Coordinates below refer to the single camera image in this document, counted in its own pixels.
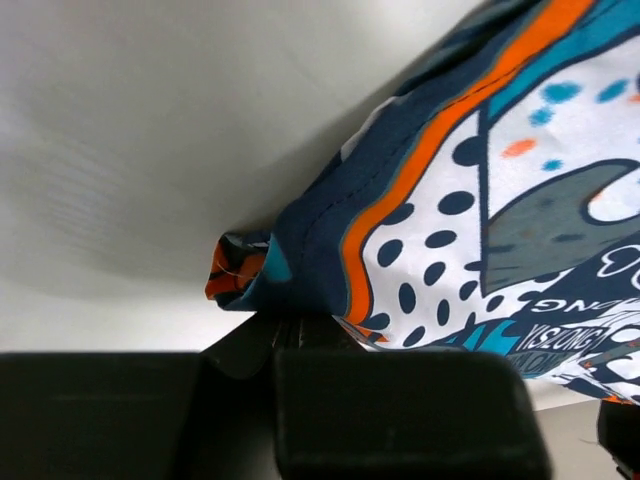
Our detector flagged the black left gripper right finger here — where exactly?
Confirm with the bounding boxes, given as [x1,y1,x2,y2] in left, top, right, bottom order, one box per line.
[203,314,550,479]

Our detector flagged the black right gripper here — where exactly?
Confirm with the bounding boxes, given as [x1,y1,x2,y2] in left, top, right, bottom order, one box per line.
[597,401,640,480]

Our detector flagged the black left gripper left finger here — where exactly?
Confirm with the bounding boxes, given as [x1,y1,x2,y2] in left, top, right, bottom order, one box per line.
[1,353,200,479]

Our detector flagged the colourful patterned shorts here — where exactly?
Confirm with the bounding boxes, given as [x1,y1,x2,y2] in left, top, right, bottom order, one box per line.
[205,1,639,405]

